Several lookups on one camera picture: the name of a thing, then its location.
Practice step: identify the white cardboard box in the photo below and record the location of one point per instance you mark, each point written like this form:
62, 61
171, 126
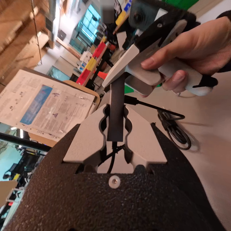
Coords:
85, 56

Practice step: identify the silver ventilation duct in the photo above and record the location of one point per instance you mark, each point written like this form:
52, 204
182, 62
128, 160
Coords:
52, 18

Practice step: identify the grey metal USB hub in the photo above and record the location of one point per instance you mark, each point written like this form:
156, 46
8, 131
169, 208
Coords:
116, 111

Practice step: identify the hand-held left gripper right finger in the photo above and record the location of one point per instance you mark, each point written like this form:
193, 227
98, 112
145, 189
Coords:
146, 144

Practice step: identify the small yellow plastic bin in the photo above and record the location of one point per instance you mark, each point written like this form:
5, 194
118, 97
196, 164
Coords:
91, 64

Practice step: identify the black metal pole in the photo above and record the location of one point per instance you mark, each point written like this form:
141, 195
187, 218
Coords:
21, 142

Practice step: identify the orange traffic cone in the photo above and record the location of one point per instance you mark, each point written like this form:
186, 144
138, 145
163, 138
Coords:
102, 74

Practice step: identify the person's right hand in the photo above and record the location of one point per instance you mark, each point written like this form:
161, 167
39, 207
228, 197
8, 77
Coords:
198, 47

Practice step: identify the grey desk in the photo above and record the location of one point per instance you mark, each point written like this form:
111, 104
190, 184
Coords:
207, 135

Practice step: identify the wooden document stand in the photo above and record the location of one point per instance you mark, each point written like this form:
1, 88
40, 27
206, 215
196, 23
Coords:
90, 92

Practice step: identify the red plastic bin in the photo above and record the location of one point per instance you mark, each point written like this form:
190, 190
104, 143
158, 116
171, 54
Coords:
84, 75

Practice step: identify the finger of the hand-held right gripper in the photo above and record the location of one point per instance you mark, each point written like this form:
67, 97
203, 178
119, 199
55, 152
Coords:
119, 66

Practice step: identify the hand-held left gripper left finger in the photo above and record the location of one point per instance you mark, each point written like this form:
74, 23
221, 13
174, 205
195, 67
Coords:
84, 144

